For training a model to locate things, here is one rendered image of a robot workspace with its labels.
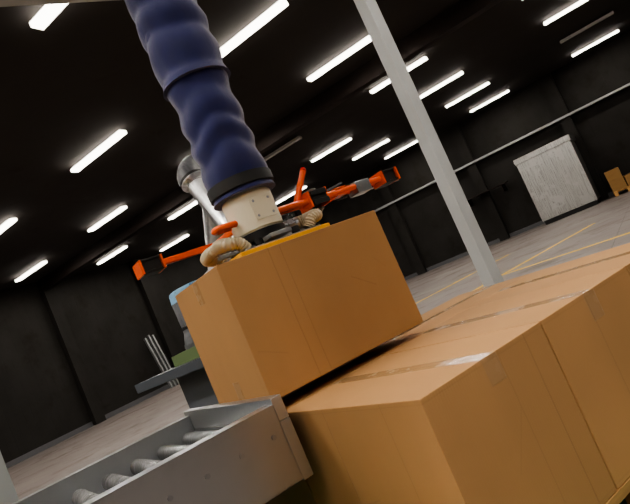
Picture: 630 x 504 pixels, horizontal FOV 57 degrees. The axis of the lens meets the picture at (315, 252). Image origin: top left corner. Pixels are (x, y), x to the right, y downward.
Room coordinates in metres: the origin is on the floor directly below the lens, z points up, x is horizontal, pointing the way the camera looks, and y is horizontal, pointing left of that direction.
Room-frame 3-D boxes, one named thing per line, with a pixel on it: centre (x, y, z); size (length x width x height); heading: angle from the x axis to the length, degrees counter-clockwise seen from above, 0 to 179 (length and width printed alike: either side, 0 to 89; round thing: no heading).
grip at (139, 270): (1.95, 0.53, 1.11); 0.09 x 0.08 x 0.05; 34
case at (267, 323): (1.91, 0.12, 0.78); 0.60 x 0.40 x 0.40; 123
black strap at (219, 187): (1.90, 0.14, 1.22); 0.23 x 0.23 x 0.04
